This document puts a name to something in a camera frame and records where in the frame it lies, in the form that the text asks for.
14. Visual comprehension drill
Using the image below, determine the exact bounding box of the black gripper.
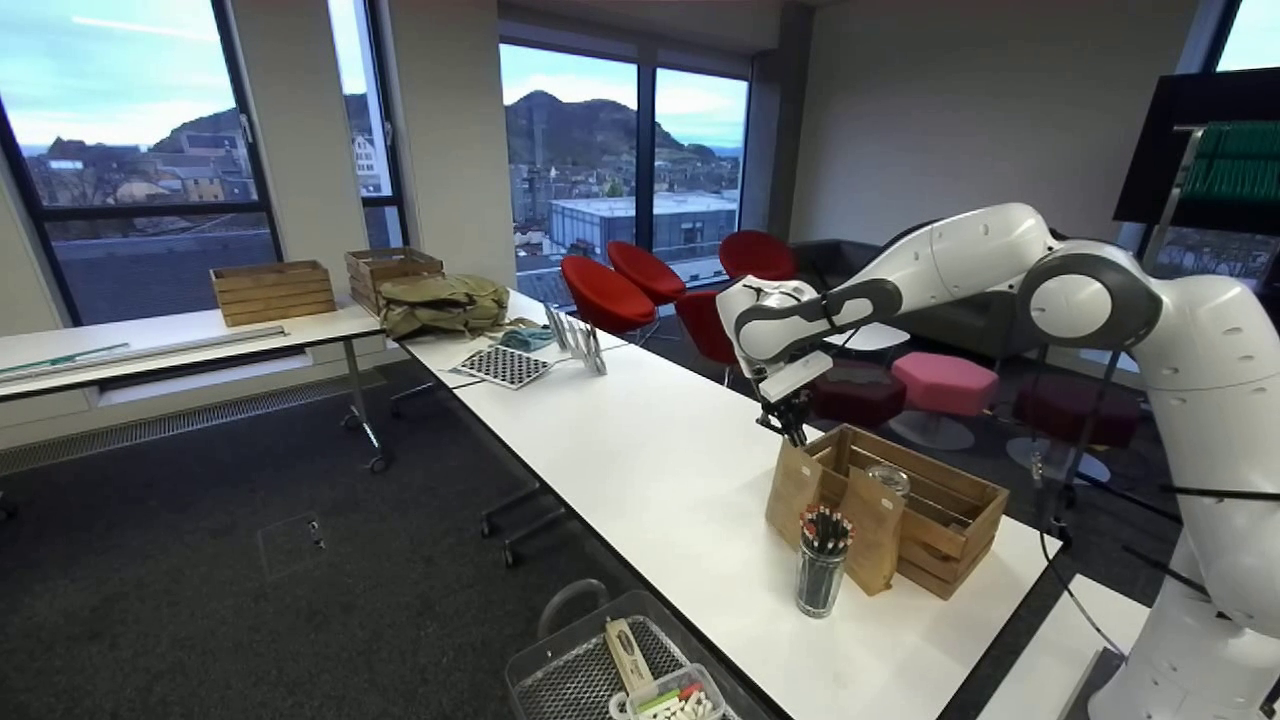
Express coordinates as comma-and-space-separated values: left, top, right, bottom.
757, 392, 817, 452

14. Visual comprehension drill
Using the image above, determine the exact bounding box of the brown paper packet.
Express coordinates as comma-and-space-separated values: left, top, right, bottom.
762, 437, 831, 551
841, 468, 914, 600

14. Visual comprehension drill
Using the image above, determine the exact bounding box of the green red small box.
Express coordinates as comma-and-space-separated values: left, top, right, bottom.
608, 660, 730, 720

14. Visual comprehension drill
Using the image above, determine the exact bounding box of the dark red ottoman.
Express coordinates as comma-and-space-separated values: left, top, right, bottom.
803, 360, 913, 434

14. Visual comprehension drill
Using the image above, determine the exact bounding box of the clear glass jar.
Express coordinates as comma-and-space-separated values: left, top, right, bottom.
860, 457, 914, 495

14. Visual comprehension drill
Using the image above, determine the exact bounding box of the white coffee table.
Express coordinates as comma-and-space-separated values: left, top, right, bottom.
823, 315, 914, 360

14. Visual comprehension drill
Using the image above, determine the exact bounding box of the mesh pencil cup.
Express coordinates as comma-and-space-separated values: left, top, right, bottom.
792, 510, 856, 624

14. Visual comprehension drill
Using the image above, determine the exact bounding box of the pink ottoman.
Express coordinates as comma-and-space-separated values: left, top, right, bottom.
889, 350, 1002, 421

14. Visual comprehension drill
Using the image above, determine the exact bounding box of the wooden slatted crate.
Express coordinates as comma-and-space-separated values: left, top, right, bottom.
795, 421, 1013, 604

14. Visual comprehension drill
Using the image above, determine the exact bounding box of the blue white carton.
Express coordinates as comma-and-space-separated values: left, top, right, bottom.
572, 319, 611, 379

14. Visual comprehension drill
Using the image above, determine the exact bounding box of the dark maroon ottoman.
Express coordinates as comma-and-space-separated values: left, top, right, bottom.
1015, 370, 1148, 452

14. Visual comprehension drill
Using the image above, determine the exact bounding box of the wooden stick tool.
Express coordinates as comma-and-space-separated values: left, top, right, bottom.
600, 615, 658, 706

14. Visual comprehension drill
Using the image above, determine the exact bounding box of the teal flat packet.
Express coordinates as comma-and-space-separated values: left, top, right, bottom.
496, 315, 554, 358

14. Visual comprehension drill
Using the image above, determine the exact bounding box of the black tripod stand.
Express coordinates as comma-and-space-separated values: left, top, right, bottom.
1036, 340, 1133, 538

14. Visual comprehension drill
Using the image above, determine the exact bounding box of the olive green bag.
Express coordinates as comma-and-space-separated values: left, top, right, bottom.
371, 273, 513, 344

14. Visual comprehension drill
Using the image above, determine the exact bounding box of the black table leg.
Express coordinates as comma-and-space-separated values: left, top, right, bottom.
338, 331, 397, 477

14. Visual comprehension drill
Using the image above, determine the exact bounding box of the dark wooden crate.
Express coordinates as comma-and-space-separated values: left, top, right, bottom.
344, 243, 447, 315

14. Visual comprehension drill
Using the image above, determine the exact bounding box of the black monitor screen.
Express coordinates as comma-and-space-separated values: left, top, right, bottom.
1110, 68, 1280, 242

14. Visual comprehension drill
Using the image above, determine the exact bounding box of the white wrist camera block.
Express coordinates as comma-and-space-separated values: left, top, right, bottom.
757, 350, 841, 407

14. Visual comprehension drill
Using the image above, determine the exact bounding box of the grey wire basket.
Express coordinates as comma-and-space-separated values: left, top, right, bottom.
498, 577, 742, 720

